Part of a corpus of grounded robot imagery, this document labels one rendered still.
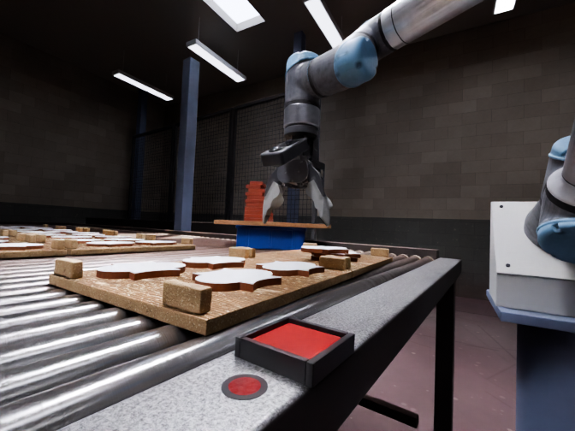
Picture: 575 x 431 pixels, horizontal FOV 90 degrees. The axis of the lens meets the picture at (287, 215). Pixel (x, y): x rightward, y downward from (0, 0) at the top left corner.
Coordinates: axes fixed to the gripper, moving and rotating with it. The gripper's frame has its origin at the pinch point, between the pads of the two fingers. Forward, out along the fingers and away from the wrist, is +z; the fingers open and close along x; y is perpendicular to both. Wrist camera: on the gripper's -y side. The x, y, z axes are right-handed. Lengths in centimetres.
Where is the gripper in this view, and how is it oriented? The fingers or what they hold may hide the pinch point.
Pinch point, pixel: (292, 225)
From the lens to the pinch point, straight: 58.5
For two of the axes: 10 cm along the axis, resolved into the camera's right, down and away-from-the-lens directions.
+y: 5.2, 0.5, 8.5
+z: -0.4, 10.0, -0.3
